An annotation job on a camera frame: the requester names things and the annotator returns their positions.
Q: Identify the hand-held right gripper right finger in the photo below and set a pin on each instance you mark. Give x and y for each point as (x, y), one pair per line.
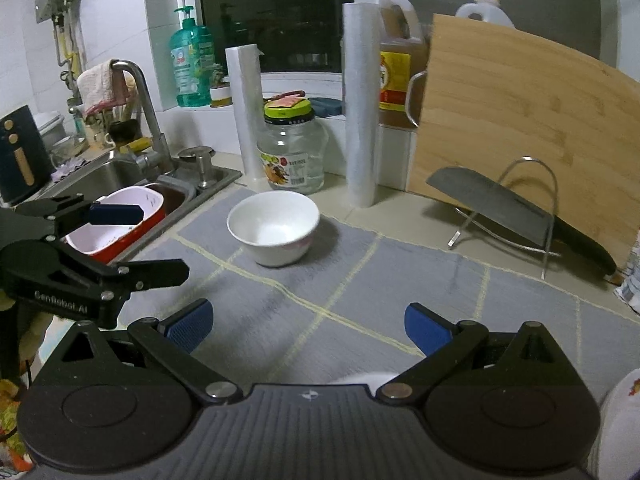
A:
(424, 329)

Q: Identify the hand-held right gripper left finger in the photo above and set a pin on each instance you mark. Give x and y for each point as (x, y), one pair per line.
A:
(192, 326)

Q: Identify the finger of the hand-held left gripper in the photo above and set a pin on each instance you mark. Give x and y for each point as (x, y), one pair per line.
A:
(155, 272)
(115, 213)

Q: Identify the large white floral bowl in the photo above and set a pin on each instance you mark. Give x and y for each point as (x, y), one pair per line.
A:
(272, 220)

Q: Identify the large stained white plate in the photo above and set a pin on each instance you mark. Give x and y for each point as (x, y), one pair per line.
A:
(620, 425)

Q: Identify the red and white basket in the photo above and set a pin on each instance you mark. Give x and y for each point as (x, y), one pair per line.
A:
(115, 240)

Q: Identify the grey checked dish mat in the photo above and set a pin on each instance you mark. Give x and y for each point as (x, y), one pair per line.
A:
(425, 280)

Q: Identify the yellow sponge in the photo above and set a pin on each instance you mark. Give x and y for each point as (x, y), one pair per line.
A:
(139, 144)

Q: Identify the metal sink dispenser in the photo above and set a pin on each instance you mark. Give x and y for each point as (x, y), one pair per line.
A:
(197, 160)

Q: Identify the black air fryer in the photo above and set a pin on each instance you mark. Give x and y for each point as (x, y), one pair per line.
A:
(20, 160)

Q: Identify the metal faucet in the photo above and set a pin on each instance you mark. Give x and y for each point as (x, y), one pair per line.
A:
(145, 105)

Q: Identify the pink dish cloth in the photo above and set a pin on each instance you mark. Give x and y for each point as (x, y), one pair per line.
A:
(97, 87)

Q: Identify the floral patterned cloth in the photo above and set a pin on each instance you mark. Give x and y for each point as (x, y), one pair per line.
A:
(12, 425)

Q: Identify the small white pot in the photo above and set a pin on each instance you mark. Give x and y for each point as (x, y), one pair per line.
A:
(220, 96)

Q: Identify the green dish soap bottle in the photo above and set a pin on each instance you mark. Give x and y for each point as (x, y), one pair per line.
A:
(190, 70)

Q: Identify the short plastic wrap roll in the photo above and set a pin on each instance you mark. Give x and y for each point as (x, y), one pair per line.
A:
(245, 110)

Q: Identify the glass jar with green lid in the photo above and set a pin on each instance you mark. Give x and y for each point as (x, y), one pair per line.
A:
(290, 150)

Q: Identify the white and blue packet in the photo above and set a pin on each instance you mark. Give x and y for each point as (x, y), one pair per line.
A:
(631, 280)

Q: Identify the tall plastic wrap roll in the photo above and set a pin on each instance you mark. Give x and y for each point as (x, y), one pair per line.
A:
(361, 110)

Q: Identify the bamboo cutting board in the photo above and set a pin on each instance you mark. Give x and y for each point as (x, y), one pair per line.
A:
(500, 110)

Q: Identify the blue-grey box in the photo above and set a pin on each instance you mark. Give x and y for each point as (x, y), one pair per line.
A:
(327, 106)

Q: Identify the yellow-capped cooking oil bottle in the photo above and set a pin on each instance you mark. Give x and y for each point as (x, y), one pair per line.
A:
(395, 80)

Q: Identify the dark window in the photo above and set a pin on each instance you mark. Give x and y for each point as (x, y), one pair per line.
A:
(280, 20)

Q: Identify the white plastic jug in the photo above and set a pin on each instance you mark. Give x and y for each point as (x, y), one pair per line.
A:
(482, 15)

